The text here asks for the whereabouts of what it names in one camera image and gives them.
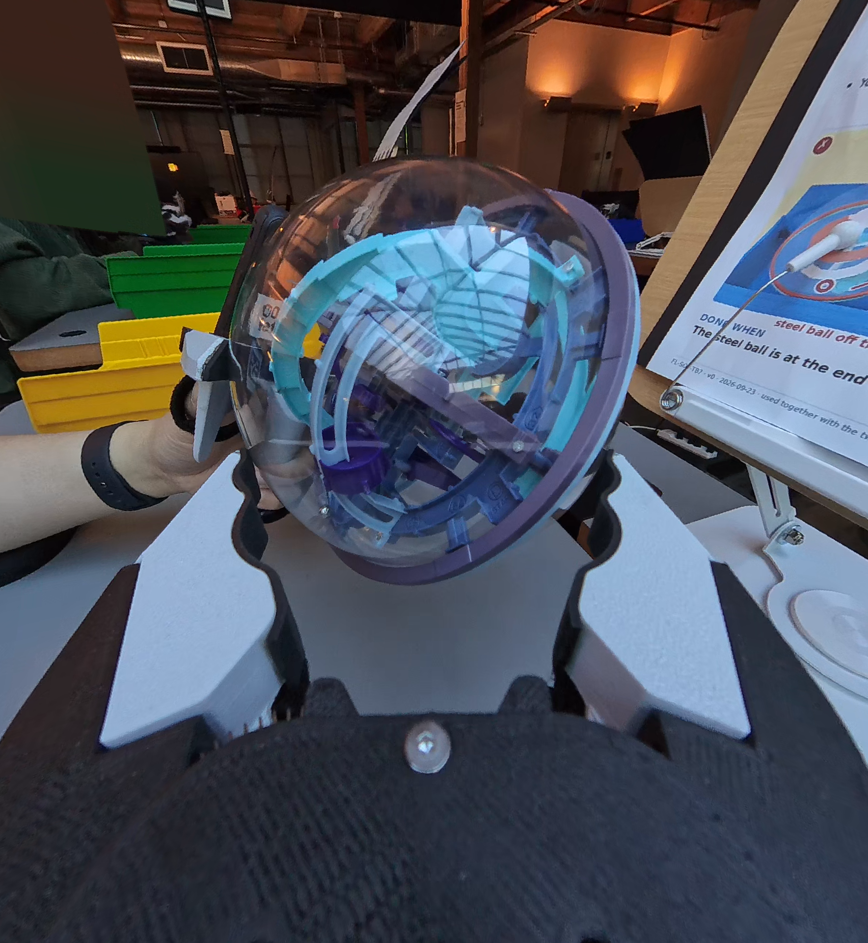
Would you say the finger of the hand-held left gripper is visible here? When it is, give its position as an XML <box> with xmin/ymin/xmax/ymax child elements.
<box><xmin>248</xmin><ymin>426</ymin><xmax>311</xmax><ymax>474</ymax></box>

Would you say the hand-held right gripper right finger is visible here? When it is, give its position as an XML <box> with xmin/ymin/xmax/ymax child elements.
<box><xmin>554</xmin><ymin>451</ymin><xmax>753</xmax><ymax>742</ymax></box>

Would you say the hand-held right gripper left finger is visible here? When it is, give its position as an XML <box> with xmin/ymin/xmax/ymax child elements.
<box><xmin>99</xmin><ymin>449</ymin><xmax>310</xmax><ymax>749</ymax></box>

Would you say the clear plastic maze ball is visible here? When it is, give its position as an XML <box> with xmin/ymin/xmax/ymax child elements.
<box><xmin>226</xmin><ymin>156</ymin><xmax>640</xmax><ymax>587</ymax></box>

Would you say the person's left forearm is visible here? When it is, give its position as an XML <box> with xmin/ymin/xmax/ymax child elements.
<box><xmin>0</xmin><ymin>429</ymin><xmax>95</xmax><ymax>565</ymax></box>

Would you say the person's left hand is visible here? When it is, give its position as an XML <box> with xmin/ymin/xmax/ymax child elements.
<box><xmin>126</xmin><ymin>382</ymin><xmax>242</xmax><ymax>500</ymax></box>

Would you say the green plastic bin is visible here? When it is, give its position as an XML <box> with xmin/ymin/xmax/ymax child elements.
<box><xmin>106</xmin><ymin>224</ymin><xmax>252</xmax><ymax>322</ymax></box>

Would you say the light panel on stand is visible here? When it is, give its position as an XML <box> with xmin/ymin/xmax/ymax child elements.
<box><xmin>166</xmin><ymin>0</ymin><xmax>257</xmax><ymax>216</ymax></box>

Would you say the black wrist watch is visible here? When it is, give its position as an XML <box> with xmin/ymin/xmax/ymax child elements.
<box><xmin>80</xmin><ymin>420</ymin><xmax>170</xmax><ymax>514</ymax></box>

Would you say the white round stand base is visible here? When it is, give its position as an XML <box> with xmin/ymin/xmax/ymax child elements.
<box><xmin>745</xmin><ymin>463</ymin><xmax>868</xmax><ymax>711</ymax></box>

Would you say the yellow plastic bin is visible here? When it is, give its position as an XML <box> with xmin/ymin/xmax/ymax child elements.
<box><xmin>16</xmin><ymin>312</ymin><xmax>223</xmax><ymax>436</ymax></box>

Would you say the white hanging paper strip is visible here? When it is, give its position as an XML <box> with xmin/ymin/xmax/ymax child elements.
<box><xmin>371</xmin><ymin>40</ymin><xmax>469</xmax><ymax>161</ymax></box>

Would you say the grey topped wooden table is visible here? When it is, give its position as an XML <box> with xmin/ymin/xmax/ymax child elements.
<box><xmin>9</xmin><ymin>305</ymin><xmax>139</xmax><ymax>374</ymax></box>

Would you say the instruction sheet on stand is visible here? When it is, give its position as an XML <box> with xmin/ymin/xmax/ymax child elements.
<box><xmin>636</xmin><ymin>0</ymin><xmax>868</xmax><ymax>552</ymax></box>

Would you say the black flat panel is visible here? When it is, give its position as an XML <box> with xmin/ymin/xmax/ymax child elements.
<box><xmin>620</xmin><ymin>106</ymin><xmax>712</xmax><ymax>182</ymax></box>

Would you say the wall vent grille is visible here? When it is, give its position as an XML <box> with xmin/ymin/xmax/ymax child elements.
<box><xmin>155</xmin><ymin>40</ymin><xmax>211</xmax><ymax>73</ymax></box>

